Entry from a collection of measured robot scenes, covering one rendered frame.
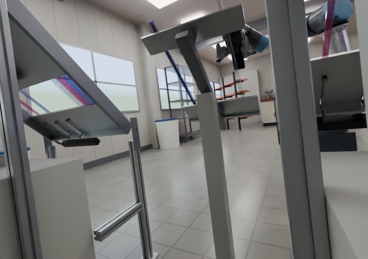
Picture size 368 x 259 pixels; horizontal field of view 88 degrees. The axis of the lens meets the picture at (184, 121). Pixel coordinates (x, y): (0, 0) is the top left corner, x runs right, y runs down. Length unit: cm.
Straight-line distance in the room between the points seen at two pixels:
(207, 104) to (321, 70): 35
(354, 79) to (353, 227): 57
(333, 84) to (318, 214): 52
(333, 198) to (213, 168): 49
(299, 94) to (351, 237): 14
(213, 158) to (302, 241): 45
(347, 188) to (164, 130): 438
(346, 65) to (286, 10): 45
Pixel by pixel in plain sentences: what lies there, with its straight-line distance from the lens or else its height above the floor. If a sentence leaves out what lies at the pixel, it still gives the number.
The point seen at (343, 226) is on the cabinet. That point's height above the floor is 62.
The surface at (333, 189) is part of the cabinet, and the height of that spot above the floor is 62.
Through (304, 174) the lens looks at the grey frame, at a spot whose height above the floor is 64.
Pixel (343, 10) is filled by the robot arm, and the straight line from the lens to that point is 122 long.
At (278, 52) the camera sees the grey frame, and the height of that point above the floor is 80.
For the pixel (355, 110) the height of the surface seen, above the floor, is 69.
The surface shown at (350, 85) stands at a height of 77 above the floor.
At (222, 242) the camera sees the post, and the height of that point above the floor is 26.
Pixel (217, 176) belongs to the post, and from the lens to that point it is 72.
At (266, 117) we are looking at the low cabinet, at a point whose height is 32.
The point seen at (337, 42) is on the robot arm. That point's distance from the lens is 120.
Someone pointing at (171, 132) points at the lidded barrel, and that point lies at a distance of 460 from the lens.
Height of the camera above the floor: 73
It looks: 1 degrees down
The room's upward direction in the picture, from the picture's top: 7 degrees counter-clockwise
